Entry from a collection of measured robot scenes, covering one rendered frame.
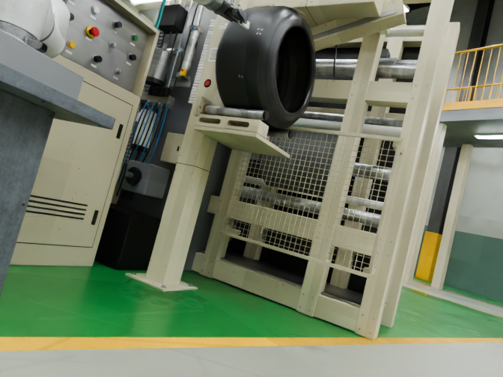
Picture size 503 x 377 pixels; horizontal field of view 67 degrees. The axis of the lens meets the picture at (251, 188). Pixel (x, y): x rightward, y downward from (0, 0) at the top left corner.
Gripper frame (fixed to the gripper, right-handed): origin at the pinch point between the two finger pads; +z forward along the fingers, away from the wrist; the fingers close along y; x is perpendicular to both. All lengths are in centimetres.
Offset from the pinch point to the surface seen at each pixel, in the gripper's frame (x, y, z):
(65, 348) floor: 115, -17, -73
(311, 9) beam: -32, -1, 58
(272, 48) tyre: 8.7, -11.8, 7.3
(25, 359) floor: 113, -18, -84
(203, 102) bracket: 33.5, 23.3, 10.4
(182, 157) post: 61, 36, 16
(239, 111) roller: 35.9, 2.0, 11.7
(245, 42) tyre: 7.2, -0.7, 2.9
